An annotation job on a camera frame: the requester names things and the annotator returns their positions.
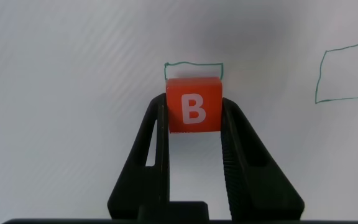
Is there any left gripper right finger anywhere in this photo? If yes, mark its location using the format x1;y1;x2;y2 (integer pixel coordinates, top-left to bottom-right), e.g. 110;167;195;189
220;96;306;221

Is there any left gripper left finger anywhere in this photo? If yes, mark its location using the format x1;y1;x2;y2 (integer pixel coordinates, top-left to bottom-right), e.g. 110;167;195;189
106;92;170;220

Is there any orange letter B block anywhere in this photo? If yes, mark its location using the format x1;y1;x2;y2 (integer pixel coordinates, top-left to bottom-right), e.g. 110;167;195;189
165;77;224;134

